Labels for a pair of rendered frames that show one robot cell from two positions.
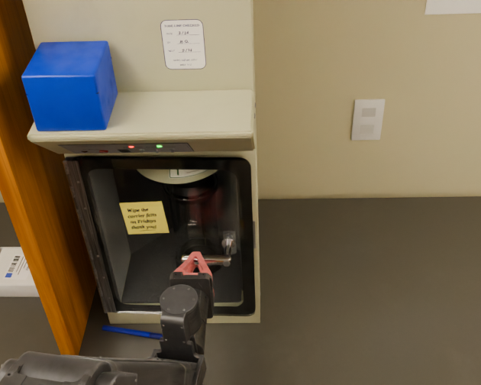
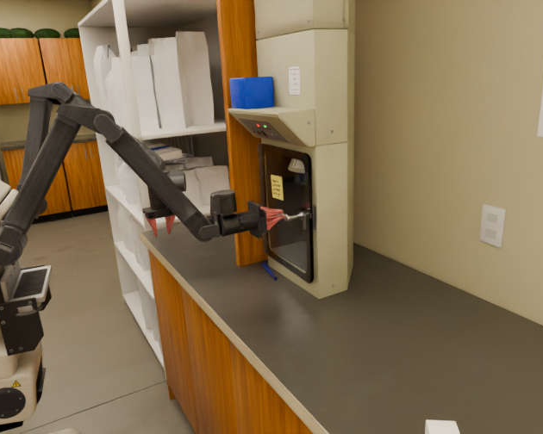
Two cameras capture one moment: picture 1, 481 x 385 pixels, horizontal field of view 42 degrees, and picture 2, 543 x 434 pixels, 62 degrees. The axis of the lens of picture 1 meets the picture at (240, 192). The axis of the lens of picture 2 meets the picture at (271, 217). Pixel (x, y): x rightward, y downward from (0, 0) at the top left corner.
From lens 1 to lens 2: 109 cm
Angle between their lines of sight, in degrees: 55
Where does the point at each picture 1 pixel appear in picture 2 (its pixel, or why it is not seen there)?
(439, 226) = (511, 335)
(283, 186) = (433, 267)
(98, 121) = (243, 103)
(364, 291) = (393, 324)
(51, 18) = (262, 66)
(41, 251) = (235, 185)
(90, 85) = (242, 83)
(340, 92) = (474, 195)
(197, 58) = (297, 89)
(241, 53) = (311, 86)
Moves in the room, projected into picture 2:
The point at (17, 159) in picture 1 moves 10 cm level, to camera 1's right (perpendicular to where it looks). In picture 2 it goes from (238, 132) to (252, 133)
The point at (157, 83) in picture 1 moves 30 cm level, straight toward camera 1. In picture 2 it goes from (286, 102) to (199, 112)
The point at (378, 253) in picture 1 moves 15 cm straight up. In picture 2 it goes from (436, 319) to (440, 269)
